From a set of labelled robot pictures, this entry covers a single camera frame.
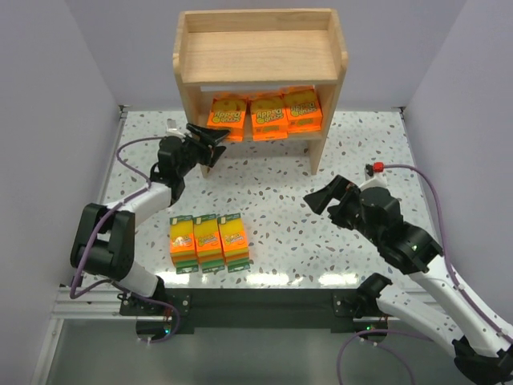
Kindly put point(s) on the wooden two-tier shelf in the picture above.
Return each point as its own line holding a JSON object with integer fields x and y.
{"x": 261, "y": 50}

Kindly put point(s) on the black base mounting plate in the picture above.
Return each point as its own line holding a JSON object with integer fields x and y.
{"x": 340, "y": 311}

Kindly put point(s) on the orange Scrub Daddy box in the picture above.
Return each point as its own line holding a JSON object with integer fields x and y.
{"x": 302, "y": 108}
{"x": 269, "y": 120}
{"x": 228, "y": 111}

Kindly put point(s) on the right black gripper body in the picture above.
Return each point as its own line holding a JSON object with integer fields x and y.
{"x": 339, "y": 204}

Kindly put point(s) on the Sponge Daddy sponge pack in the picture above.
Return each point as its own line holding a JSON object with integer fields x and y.
{"x": 234, "y": 242}
{"x": 182, "y": 244}
{"x": 208, "y": 243}

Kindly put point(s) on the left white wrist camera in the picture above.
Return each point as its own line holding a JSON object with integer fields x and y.
{"x": 172, "y": 129}

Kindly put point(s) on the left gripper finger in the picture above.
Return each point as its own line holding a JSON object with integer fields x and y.
{"x": 208, "y": 136}
{"x": 215, "y": 155}

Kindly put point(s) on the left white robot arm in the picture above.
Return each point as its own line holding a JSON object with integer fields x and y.
{"x": 104, "y": 244}

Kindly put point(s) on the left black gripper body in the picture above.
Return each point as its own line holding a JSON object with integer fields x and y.
{"x": 202, "y": 145}

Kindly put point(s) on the aluminium frame rail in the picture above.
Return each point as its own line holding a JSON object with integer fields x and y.
{"x": 98, "y": 304}

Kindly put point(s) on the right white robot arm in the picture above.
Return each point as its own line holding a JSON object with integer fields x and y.
{"x": 469, "y": 331}

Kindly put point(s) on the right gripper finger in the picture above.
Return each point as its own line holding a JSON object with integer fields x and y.
{"x": 341, "y": 215}
{"x": 335, "y": 189}

